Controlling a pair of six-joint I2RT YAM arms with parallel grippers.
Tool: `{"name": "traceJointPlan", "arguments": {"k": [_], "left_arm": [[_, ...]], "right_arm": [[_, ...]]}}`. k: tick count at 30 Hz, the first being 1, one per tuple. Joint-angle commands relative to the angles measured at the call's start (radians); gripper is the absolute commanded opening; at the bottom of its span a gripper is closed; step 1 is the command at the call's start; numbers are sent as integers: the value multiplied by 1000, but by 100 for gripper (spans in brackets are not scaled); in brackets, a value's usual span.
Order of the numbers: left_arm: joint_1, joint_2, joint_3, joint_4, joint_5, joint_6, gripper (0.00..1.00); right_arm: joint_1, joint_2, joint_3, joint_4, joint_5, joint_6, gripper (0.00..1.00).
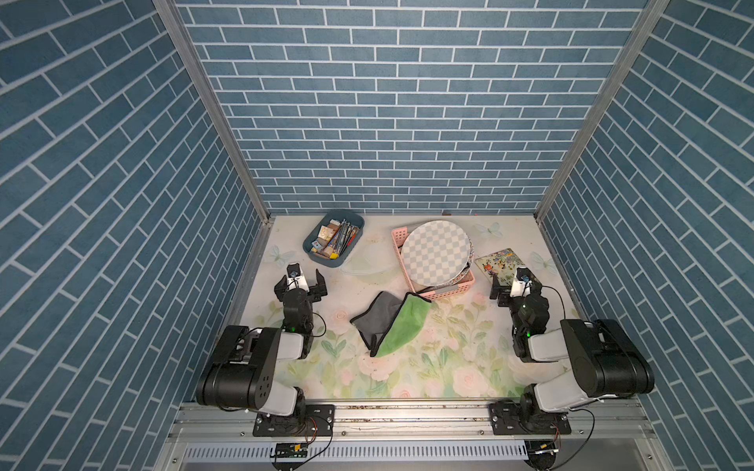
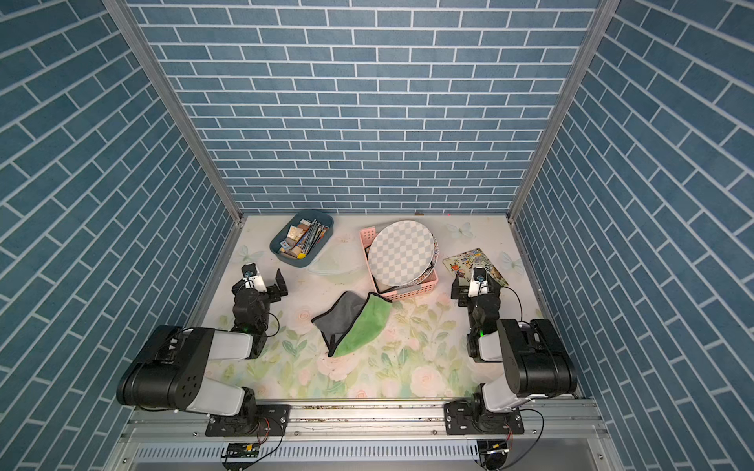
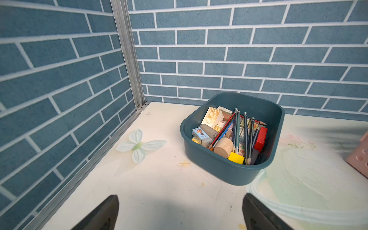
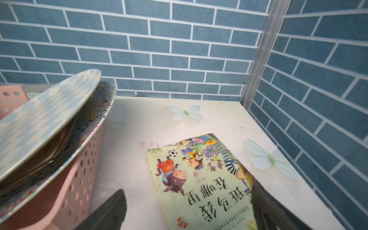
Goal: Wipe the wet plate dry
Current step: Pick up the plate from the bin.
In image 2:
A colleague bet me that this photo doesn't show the items in teal tray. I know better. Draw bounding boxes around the items in teal tray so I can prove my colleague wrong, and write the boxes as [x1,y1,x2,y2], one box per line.
[278,219,330,260]

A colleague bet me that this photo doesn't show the pink plastic basket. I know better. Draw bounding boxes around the pink plastic basket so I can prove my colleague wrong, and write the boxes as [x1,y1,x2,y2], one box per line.
[359,227,438,301]

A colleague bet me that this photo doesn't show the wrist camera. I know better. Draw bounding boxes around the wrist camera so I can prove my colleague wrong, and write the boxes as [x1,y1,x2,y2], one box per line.
[467,267,490,298]
[242,263,267,292]

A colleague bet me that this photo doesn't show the circuit board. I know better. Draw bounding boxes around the circuit board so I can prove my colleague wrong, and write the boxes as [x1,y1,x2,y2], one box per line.
[476,440,510,471]
[221,443,260,462]

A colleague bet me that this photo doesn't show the floral table mat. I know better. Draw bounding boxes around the floral table mat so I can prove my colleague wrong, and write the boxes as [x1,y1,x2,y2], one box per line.
[204,215,541,400]

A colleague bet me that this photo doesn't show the round checkered plate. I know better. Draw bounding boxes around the round checkered plate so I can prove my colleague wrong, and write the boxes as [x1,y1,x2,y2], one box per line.
[367,220,433,287]

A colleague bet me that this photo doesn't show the right circuit board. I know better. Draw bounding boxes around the right circuit board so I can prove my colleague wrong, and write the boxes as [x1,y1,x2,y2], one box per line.
[476,440,510,471]

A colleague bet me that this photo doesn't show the teal tray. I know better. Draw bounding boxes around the teal tray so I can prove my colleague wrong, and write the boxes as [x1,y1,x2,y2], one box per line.
[270,209,334,268]

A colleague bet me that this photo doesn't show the green grey microfibre cloth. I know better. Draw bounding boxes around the green grey microfibre cloth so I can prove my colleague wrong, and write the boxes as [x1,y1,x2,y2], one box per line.
[311,292,393,357]

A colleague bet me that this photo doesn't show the round colourful patterned plate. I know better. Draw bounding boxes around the round colourful patterned plate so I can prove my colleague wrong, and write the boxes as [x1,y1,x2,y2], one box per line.
[427,232,440,272]

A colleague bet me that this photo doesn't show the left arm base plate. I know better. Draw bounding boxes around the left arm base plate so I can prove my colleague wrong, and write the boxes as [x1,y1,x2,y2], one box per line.
[205,403,291,438]

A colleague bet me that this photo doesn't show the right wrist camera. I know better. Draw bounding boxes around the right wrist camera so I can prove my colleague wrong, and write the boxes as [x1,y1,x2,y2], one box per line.
[467,267,490,298]

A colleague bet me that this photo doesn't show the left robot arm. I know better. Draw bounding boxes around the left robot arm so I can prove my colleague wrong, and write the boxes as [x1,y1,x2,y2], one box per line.
[116,263,289,437]

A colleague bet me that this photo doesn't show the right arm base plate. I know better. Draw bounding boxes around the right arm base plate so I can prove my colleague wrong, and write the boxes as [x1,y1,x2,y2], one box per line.
[443,400,524,436]

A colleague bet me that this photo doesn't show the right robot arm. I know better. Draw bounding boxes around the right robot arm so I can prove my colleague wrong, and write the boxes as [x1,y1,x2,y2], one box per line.
[445,268,577,435]

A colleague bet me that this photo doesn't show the left circuit board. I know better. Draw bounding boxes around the left circuit board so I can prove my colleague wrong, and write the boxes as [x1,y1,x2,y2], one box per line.
[221,443,260,462]

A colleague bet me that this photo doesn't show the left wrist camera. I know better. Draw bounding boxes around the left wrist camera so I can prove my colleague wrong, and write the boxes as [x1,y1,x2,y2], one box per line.
[242,263,267,292]

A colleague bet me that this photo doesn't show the aluminium rail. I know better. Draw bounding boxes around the aluminium rail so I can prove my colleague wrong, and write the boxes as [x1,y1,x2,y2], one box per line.
[120,396,609,444]

